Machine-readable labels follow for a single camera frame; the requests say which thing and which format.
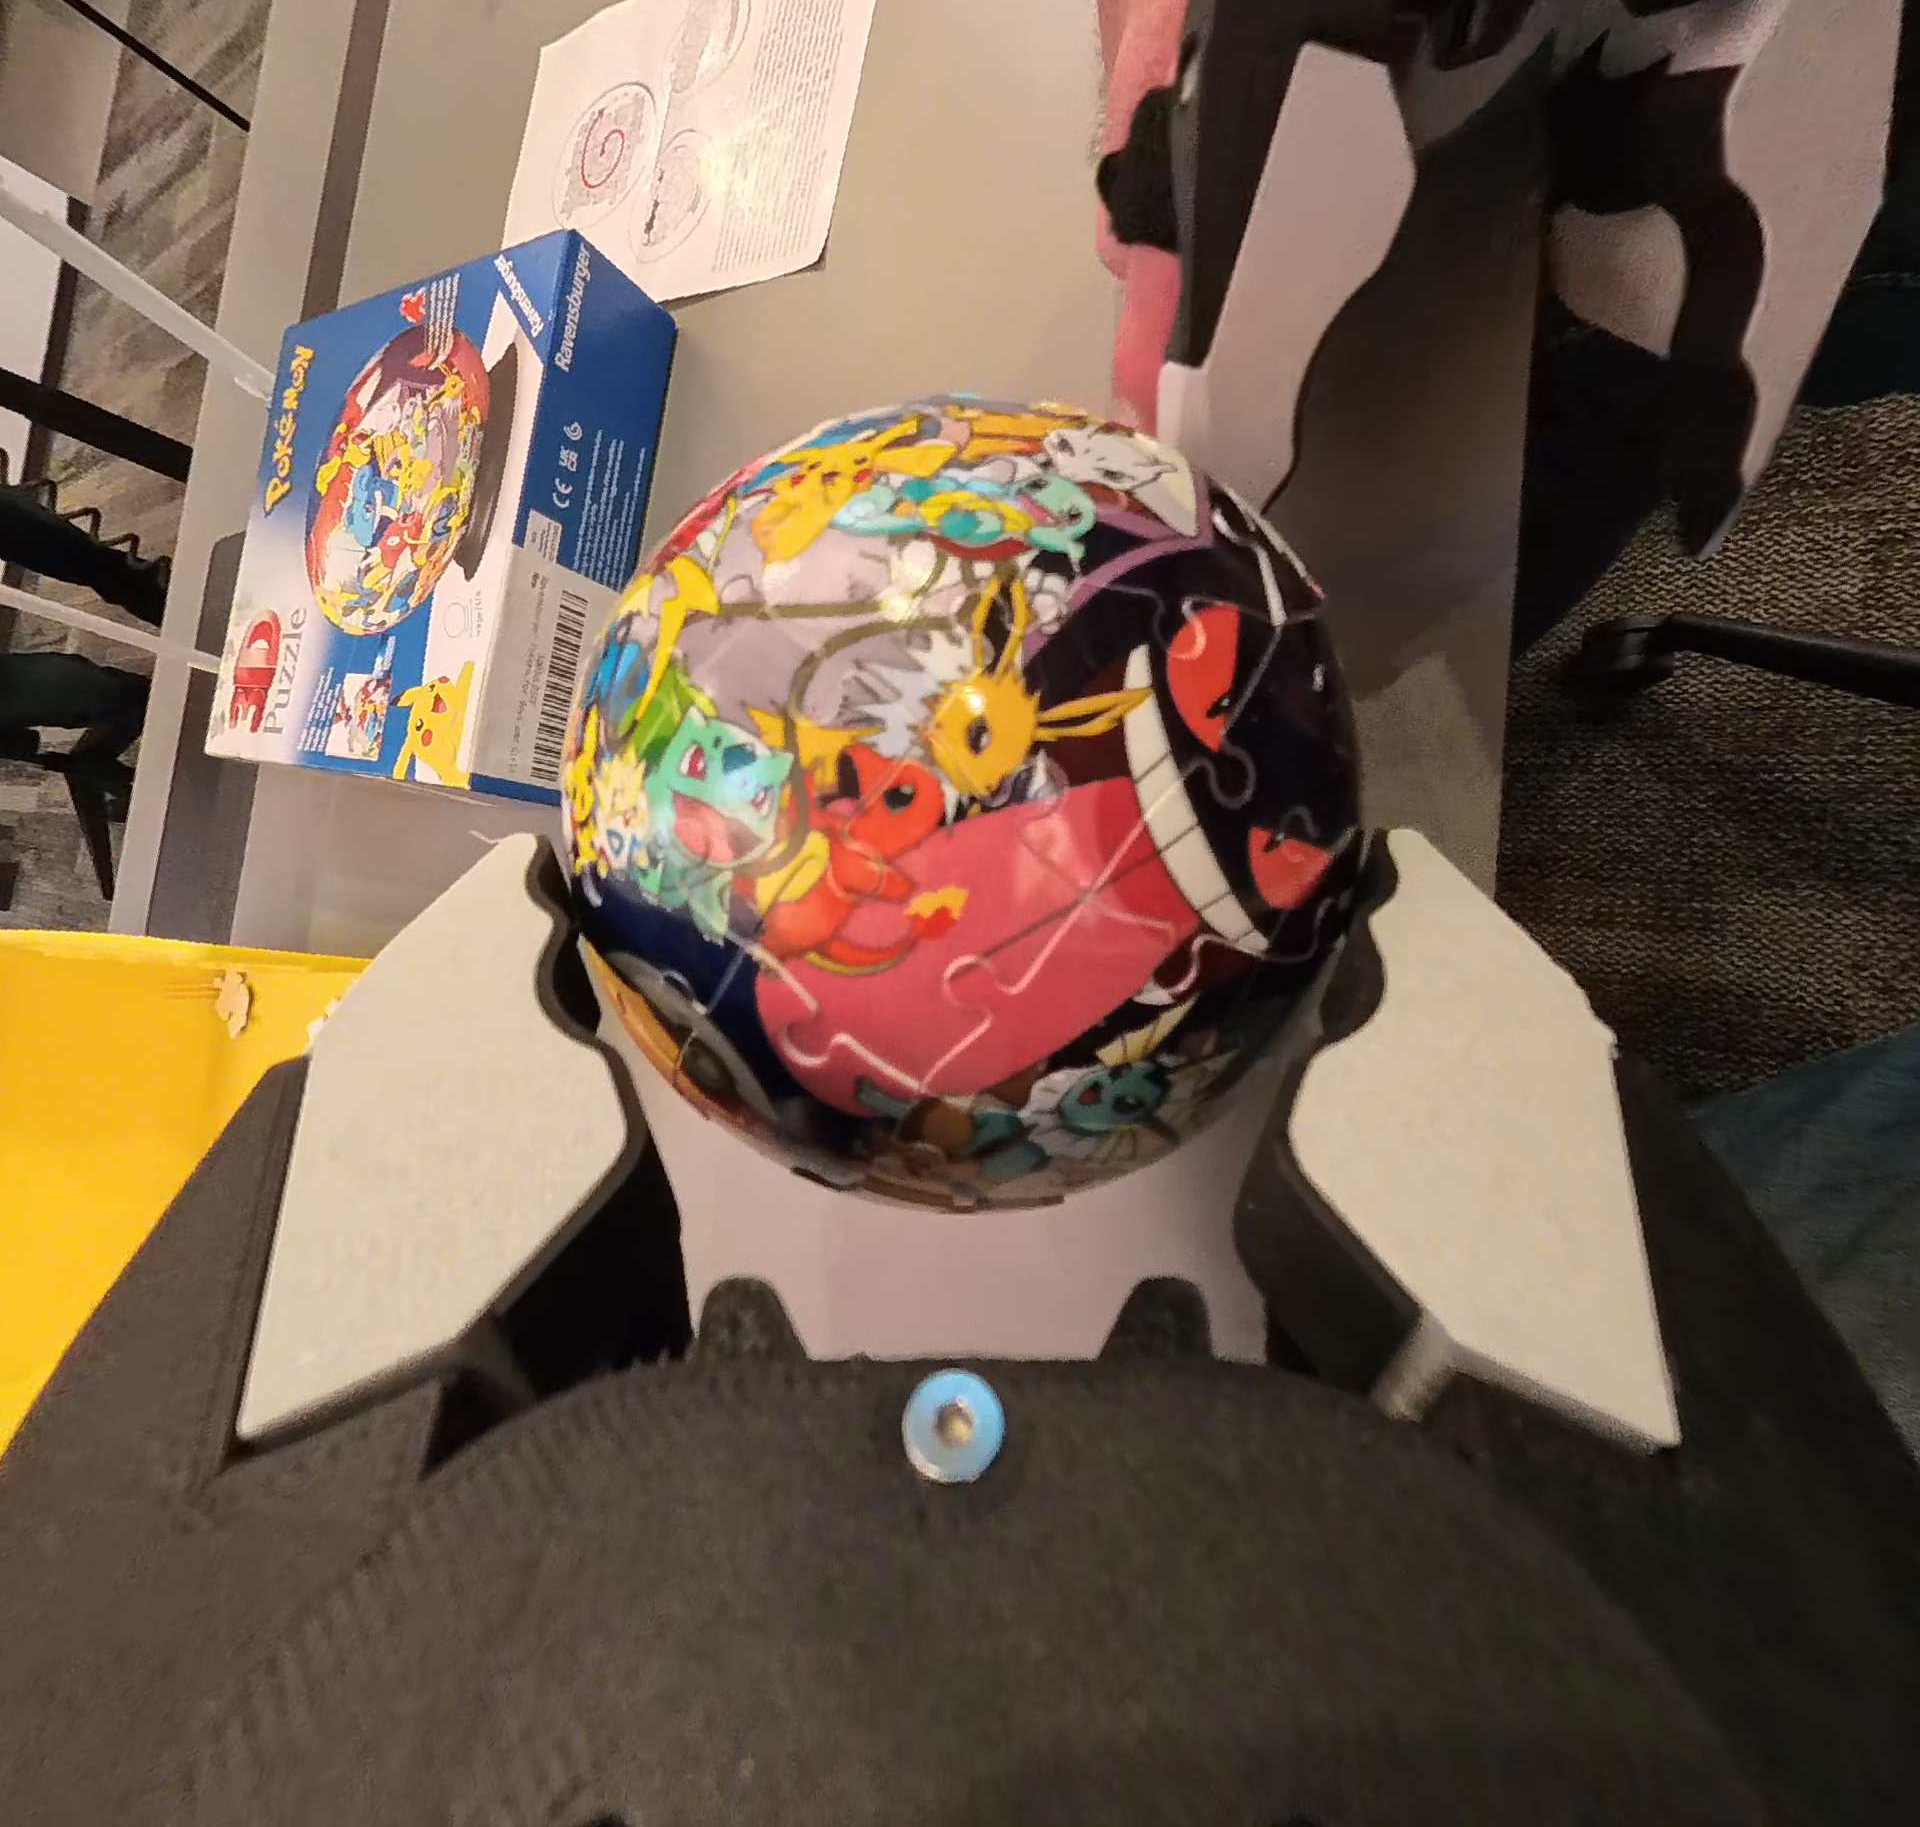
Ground colourful puzzle ball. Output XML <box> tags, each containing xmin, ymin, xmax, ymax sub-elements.
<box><xmin>557</xmin><ymin>389</ymin><xmax>1368</xmax><ymax>1217</ymax></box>

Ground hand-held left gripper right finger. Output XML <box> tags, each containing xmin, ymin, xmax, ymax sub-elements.
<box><xmin>1229</xmin><ymin>825</ymin><xmax>1681</xmax><ymax>1453</ymax></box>

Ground white instruction leaflet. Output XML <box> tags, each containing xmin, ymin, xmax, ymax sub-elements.
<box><xmin>501</xmin><ymin>0</ymin><xmax>893</xmax><ymax>305</ymax></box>

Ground black swivel chair base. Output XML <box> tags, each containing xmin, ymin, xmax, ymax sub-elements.
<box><xmin>1555</xmin><ymin>611</ymin><xmax>1920</xmax><ymax>713</ymax></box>

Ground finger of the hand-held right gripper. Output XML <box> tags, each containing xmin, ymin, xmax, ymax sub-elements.
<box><xmin>1153</xmin><ymin>46</ymin><xmax>1424</xmax><ymax>505</ymax></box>
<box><xmin>1552</xmin><ymin>0</ymin><xmax>1909</xmax><ymax>561</ymax></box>

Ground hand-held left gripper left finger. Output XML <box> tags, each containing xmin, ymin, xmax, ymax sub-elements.
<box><xmin>235</xmin><ymin>829</ymin><xmax>696</xmax><ymax>1445</ymax></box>

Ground white table brace rod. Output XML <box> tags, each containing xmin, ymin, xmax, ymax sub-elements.
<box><xmin>0</xmin><ymin>579</ymin><xmax>228</xmax><ymax>671</ymax></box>
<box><xmin>0</xmin><ymin>184</ymin><xmax>287</xmax><ymax>403</ymax></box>

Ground yellow plastic bin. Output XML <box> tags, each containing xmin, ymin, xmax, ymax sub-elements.
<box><xmin>0</xmin><ymin>929</ymin><xmax>378</xmax><ymax>1453</ymax></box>

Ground pile of loose puzzle pieces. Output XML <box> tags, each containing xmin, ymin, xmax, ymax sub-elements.
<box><xmin>205</xmin><ymin>963</ymin><xmax>343</xmax><ymax>1043</ymax></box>

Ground black office chair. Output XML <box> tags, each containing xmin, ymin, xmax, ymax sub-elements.
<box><xmin>0</xmin><ymin>641</ymin><xmax>139</xmax><ymax>899</ymax></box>

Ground black coiled cable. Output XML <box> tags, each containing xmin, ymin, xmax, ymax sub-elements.
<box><xmin>0</xmin><ymin>477</ymin><xmax>170</xmax><ymax>629</ymax></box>

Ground blue puzzle box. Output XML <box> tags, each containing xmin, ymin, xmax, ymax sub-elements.
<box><xmin>204</xmin><ymin>230</ymin><xmax>678</xmax><ymax>809</ymax></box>

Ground person's blue jeans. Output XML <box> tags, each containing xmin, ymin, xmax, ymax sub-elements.
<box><xmin>1693</xmin><ymin>1031</ymin><xmax>1920</xmax><ymax>1409</ymax></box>

